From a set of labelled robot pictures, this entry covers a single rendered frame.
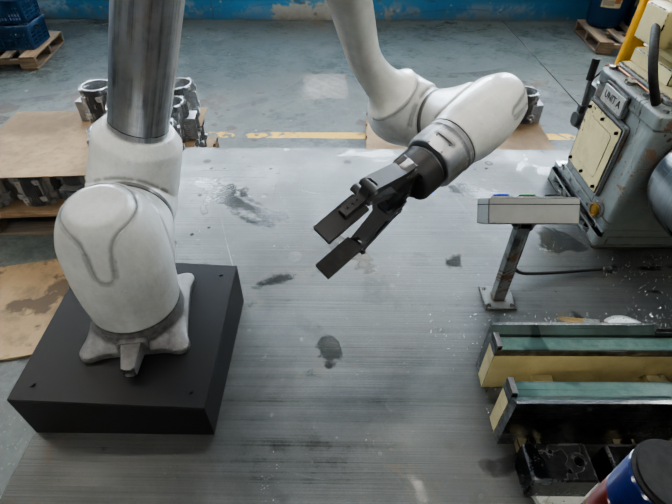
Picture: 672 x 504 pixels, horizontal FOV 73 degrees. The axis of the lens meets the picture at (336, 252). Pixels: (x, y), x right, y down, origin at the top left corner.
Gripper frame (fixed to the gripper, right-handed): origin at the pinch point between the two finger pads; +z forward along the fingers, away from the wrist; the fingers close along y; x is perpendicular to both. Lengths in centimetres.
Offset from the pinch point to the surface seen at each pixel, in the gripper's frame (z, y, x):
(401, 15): -369, -338, -263
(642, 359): -33, -22, 47
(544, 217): -38.6, -16.2, 17.7
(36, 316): 77, -142, -107
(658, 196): -66, -24, 31
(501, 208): -33.8, -15.7, 11.1
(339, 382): 8.0, -31.8, 12.2
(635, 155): -73, -25, 22
